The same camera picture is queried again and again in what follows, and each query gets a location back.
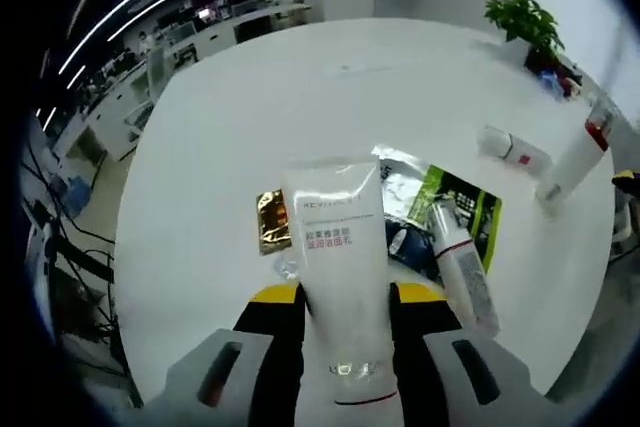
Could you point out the white office chair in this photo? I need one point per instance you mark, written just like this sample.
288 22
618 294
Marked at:
155 67

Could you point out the clear skincare sachet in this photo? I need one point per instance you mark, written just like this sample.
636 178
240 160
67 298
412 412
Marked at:
287 267

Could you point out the blue water jug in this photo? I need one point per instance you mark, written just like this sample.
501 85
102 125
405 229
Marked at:
79 197

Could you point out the white office desk row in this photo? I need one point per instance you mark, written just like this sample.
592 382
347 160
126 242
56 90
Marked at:
215 32

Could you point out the black monitor stand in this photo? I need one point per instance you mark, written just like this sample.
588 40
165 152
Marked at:
85 259

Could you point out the small white skincare bottle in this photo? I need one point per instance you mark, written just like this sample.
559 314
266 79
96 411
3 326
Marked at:
510 149
462 277

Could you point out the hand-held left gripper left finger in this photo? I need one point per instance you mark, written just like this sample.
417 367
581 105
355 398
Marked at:
270 357

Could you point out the small blue object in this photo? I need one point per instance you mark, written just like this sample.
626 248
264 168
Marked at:
548 81

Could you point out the dark red cloth pile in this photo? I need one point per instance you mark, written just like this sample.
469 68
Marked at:
567 77

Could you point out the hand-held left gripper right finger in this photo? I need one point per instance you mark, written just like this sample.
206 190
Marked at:
425 357

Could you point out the potted green plant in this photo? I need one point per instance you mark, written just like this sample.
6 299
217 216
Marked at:
525 17

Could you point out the white skincare tube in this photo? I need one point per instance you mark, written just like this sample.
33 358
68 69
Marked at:
340 227

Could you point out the black green skincare packet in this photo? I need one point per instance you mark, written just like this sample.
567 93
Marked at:
482 219

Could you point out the gold skincare sachet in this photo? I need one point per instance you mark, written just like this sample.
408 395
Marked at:
272 222

